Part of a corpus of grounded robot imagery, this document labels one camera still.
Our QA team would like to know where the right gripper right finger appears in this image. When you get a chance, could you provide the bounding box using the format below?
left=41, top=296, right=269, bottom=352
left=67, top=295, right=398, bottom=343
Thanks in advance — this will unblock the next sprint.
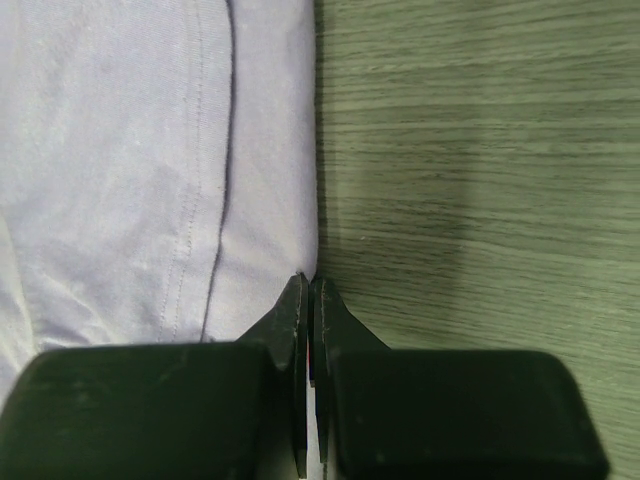
left=310, top=279, right=610, bottom=479

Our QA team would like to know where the lavender t-shirt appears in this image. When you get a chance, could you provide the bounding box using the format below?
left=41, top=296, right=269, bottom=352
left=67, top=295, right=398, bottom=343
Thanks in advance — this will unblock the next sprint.
left=1, top=1, right=318, bottom=414

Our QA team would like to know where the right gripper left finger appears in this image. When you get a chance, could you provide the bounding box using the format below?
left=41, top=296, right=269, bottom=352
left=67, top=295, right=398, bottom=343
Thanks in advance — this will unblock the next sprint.
left=1, top=274, right=309, bottom=479

